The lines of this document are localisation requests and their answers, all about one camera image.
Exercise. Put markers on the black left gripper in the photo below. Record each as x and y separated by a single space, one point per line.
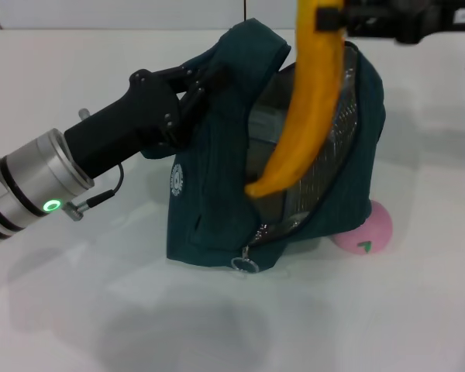
131 120

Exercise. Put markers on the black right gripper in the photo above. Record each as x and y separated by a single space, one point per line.
426 17

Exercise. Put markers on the clear container with blue-rimmed lid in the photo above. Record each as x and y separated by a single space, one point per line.
263 128

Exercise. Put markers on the yellow toy banana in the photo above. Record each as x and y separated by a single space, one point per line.
314 108

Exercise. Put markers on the dark teal insulated lunch bag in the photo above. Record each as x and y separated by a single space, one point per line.
201 201

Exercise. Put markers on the pink toy peach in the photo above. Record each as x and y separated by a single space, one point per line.
368 228

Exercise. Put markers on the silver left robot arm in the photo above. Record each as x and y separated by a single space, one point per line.
27 182

